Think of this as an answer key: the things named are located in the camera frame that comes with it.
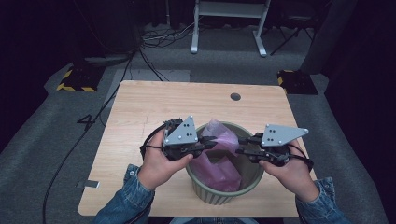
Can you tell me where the person's left hand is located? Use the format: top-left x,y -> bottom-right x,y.
137,128 -> 194,191

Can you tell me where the person's right hand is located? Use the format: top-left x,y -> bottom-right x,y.
258,139 -> 320,203

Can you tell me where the grey tape strip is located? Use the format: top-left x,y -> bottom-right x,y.
76,179 -> 101,189

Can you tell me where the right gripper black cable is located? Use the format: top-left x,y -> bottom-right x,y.
288,143 -> 315,173

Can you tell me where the grey curtain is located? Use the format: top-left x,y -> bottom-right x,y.
299,0 -> 360,76

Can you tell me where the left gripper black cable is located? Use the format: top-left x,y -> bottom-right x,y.
139,121 -> 171,161

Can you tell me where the bundle of floor cables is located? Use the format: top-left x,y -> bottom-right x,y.
140,21 -> 202,49

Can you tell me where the black yellow striped base plate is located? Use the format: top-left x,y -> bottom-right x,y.
276,69 -> 319,96
56,64 -> 106,93

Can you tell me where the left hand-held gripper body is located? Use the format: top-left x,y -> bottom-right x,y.
162,115 -> 207,162

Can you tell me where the dark stand on base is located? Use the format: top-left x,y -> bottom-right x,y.
70,0 -> 143,67

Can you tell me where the black tripod stand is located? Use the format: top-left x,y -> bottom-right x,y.
268,17 -> 316,57

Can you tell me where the long black floor cable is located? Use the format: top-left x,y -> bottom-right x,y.
42,50 -> 137,224

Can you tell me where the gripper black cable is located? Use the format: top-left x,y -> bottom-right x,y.
139,121 -> 171,161
288,143 -> 315,173

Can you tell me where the green ribbed trash bin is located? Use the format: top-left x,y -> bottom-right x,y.
185,120 -> 266,206

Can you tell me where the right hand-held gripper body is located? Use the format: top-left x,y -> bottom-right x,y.
248,123 -> 310,168

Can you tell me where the pink plastic bag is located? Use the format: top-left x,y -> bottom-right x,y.
189,118 -> 243,193

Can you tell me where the white metal stand frame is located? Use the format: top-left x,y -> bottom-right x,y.
190,0 -> 272,58

